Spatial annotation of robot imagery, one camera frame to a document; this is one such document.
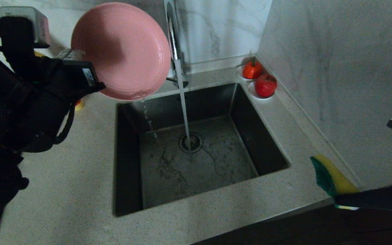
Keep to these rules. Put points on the orange-red tomato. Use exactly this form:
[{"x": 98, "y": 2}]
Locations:
[{"x": 252, "y": 69}]

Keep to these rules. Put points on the round metal drain strainer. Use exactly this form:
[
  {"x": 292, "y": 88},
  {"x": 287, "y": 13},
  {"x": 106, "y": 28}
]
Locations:
[{"x": 196, "y": 143}]

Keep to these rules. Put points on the yellow dish soap bottle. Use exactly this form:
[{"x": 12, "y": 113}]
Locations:
[{"x": 79, "y": 106}]

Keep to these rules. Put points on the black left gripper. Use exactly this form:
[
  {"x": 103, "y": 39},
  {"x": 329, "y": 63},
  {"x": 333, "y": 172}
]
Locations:
[{"x": 63, "y": 81}]

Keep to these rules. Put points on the red apple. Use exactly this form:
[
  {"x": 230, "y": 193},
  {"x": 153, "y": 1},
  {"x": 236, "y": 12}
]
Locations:
[{"x": 265, "y": 85}]

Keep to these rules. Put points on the pink plate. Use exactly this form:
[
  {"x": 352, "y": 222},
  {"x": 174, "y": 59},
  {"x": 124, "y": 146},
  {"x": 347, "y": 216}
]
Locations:
[{"x": 124, "y": 51}]

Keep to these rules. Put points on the yellow sponge green backing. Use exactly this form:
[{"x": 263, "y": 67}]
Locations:
[{"x": 332, "y": 177}]

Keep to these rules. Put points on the stainless steel sink basin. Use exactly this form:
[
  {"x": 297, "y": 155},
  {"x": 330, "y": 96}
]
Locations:
[{"x": 223, "y": 177}]

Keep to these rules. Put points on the chrome faucet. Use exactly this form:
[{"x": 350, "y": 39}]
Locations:
[{"x": 175, "y": 44}]

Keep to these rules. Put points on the small white saucer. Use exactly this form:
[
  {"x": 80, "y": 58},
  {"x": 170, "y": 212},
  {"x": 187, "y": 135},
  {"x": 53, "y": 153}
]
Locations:
[
  {"x": 251, "y": 92},
  {"x": 239, "y": 75}
]

